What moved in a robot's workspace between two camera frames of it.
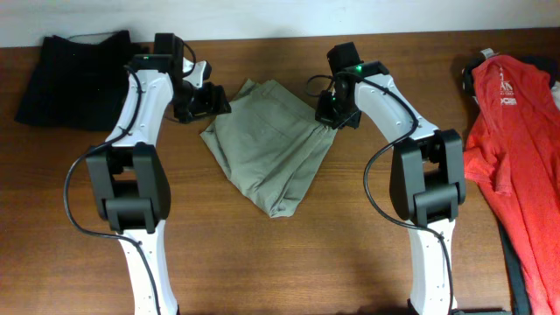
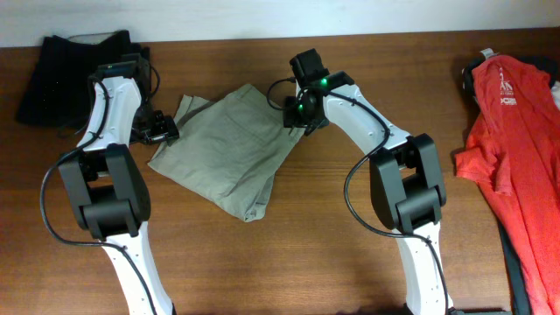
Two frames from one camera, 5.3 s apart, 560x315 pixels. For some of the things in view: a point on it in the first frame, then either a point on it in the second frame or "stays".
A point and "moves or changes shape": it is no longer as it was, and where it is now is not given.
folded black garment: [80, 81] stays
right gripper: [323, 113] -> [290, 115]
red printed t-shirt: [514, 151] stays
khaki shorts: [273, 143] moves or changes shape
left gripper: [210, 99] -> [163, 128]
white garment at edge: [556, 93] stays
